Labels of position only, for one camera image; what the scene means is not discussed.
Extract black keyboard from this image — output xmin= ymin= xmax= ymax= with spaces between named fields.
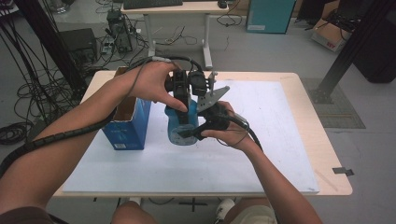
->
xmin=122 ymin=0 xmax=184 ymax=10

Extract brown cardboard box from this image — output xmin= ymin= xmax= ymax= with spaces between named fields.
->
xmin=311 ymin=18 xmax=353 ymax=52

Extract white desk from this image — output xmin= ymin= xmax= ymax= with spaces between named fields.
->
xmin=120 ymin=0 xmax=231 ymax=71

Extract person's left hand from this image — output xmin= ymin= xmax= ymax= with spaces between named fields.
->
xmin=123 ymin=60 xmax=190 ymax=114

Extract black box on floor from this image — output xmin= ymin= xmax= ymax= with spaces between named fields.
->
xmin=58 ymin=27 xmax=99 ymax=64

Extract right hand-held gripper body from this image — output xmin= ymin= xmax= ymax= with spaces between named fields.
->
xmin=195 ymin=85 xmax=232 ymax=133

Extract black metal post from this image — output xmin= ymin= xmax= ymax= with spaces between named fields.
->
xmin=311 ymin=0 xmax=396 ymax=105
xmin=13 ymin=0 xmax=89 ymax=101

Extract person's right hand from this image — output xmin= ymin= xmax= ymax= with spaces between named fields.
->
xmin=201 ymin=100 xmax=255 ymax=152

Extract person's brown shirt sleeve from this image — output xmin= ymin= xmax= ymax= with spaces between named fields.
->
xmin=0 ymin=205 xmax=69 ymax=224

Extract right hand-held gripper cable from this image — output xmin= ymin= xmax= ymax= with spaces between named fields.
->
xmin=229 ymin=112 xmax=264 ymax=152

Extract person's white shoe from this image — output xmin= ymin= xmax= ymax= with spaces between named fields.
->
xmin=215 ymin=198 xmax=236 ymax=224

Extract bundle of black floor cables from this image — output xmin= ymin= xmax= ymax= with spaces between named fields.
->
xmin=0 ymin=18 xmax=92 ymax=147

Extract teal cabinet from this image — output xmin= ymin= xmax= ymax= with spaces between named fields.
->
xmin=246 ymin=0 xmax=297 ymax=35

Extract black cabinet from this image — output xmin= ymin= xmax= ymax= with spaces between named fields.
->
xmin=352 ymin=13 xmax=396 ymax=84

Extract white table mat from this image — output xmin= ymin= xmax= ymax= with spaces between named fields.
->
xmin=62 ymin=78 xmax=320 ymax=194

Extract blue bottle with white cap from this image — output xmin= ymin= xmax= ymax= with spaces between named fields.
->
xmin=164 ymin=99 xmax=201 ymax=147

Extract wooden table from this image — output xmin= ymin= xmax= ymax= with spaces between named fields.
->
xmin=51 ymin=70 xmax=354 ymax=199

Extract black computer tower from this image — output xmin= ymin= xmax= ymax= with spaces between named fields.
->
xmin=106 ymin=8 xmax=134 ymax=53

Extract black tape strip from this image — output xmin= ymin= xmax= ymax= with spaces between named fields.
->
xmin=332 ymin=166 xmax=356 ymax=177

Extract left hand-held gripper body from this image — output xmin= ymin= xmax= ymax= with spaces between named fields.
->
xmin=164 ymin=68 xmax=219 ymax=105

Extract blue cardboard box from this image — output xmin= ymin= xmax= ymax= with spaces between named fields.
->
xmin=101 ymin=66 xmax=153 ymax=151

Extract hand-held gripper cable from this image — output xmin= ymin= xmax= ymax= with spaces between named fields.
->
xmin=0 ymin=54 xmax=205 ymax=181
xmin=229 ymin=112 xmax=264 ymax=152

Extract person's left leg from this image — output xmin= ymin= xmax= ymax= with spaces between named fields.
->
xmin=111 ymin=200 xmax=161 ymax=224

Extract left hand-held gripper cable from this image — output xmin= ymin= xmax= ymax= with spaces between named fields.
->
xmin=0 ymin=54 xmax=205 ymax=181

